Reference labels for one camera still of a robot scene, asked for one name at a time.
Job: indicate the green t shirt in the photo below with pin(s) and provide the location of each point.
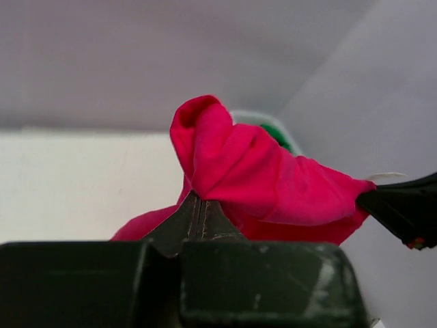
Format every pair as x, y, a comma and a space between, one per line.
278, 136

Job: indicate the white plastic basket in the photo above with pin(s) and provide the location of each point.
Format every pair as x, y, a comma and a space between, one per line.
254, 118

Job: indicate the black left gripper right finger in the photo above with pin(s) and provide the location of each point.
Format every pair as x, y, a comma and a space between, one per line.
215, 226

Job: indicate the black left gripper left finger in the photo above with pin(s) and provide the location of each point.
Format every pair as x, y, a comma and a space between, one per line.
167, 238

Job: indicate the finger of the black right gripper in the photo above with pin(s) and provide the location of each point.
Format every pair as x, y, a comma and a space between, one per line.
425, 186
410, 218

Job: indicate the red t shirt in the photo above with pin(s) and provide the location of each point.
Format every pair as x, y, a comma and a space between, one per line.
265, 191

